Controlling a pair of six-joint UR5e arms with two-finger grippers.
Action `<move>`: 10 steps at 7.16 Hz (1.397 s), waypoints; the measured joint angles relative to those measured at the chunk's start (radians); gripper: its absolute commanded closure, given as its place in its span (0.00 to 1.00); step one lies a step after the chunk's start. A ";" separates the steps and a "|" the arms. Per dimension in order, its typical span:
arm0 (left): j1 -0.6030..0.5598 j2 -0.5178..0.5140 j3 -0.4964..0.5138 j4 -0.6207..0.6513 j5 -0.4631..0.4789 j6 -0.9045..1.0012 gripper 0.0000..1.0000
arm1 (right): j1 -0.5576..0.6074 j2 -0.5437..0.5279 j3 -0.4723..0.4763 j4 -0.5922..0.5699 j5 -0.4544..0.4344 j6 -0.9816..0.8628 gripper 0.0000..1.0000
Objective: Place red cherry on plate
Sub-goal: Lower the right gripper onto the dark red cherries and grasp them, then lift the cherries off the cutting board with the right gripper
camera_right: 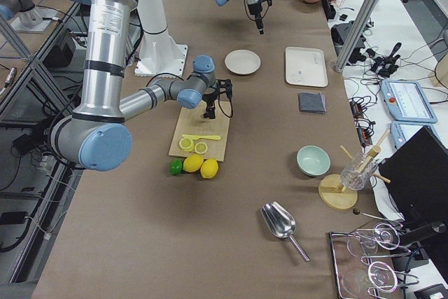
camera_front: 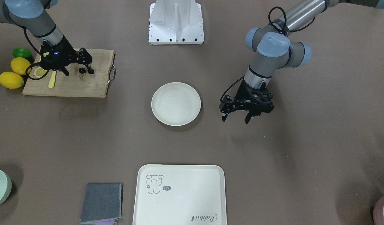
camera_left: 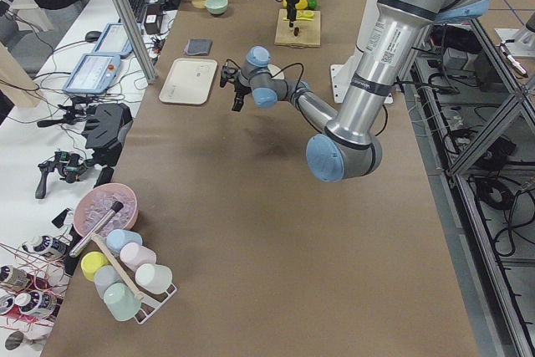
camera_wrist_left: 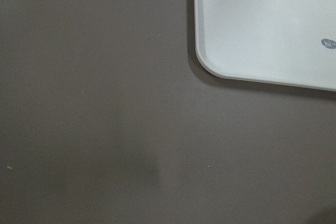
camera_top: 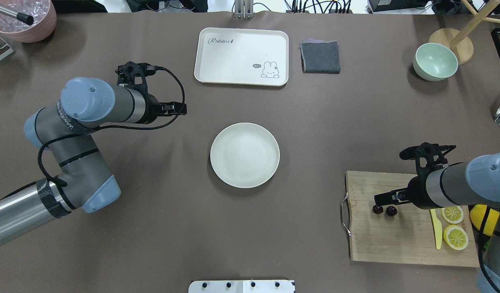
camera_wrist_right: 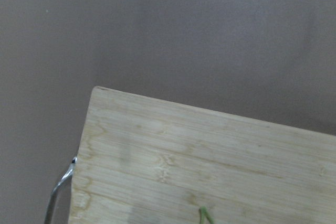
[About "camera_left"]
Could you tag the round cream plate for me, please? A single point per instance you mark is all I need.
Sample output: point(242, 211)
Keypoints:
point(276, 72)

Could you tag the cream rectangular tray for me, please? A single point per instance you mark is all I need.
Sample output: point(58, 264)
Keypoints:
point(189, 81)

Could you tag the yellow plastic knife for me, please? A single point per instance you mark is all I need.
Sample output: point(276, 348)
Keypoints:
point(300, 19)

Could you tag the bamboo cutting board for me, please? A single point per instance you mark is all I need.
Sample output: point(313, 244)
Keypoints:
point(309, 32)

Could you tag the grey folded cloth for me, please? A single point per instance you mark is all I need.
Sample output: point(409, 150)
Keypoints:
point(198, 46)

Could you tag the mint green bowl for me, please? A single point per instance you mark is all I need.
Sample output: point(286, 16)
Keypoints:
point(216, 7)

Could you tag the black device stand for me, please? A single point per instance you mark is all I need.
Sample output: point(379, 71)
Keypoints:
point(105, 132)

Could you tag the blue teach pendant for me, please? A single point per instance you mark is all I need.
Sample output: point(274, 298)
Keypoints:
point(114, 40)
point(93, 74)

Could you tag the black computer mouse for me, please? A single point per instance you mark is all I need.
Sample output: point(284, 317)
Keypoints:
point(92, 36)

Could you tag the pink bowl with ice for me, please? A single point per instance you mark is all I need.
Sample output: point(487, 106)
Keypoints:
point(99, 201)

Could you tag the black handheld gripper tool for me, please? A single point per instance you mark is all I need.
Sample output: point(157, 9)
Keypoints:
point(70, 166)

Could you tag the steel muddler tool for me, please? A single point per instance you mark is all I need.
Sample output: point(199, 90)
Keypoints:
point(82, 243)

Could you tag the light blue cup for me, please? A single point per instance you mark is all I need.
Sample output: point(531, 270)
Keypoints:
point(118, 238)

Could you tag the pink cup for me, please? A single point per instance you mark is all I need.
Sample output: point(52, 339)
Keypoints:
point(133, 255)

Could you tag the white cup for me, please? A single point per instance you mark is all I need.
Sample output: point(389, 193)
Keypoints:
point(155, 278)

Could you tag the yellow cup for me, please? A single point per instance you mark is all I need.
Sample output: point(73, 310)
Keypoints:
point(92, 262)

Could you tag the grey cup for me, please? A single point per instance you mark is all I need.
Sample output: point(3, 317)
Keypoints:
point(104, 278)

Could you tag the white cup rack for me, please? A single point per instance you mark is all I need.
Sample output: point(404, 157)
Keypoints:
point(150, 303)

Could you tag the mint green cup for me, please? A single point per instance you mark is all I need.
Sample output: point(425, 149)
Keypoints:
point(121, 302)

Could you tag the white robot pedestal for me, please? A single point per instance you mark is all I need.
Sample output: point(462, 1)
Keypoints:
point(341, 75)

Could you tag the aluminium frame post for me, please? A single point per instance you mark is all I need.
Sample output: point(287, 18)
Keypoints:
point(136, 40)

